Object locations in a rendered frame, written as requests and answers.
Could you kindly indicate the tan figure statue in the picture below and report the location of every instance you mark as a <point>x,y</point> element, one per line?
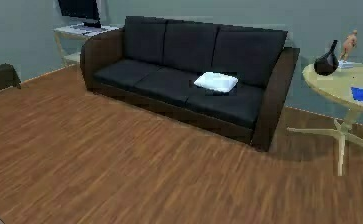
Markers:
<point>349,45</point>

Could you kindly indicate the pale television stand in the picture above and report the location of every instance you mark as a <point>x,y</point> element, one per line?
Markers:
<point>76,32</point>

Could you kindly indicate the blue flat book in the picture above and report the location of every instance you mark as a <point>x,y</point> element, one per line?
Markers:
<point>362,94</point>

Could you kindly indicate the round beige table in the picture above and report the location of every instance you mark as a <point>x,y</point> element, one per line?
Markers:
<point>342,86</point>

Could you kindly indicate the black vase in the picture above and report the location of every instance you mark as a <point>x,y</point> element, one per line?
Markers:
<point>326,62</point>

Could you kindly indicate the dark brown furniture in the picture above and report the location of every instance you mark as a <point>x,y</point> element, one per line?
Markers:
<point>2,77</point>

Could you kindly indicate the black television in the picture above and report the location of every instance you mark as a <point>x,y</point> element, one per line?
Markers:
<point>80,10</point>

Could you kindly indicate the black and brown sofa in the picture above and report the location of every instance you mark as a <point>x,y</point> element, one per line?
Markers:
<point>175,80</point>

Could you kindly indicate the white pillow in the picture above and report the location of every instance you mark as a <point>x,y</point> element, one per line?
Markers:
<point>216,82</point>

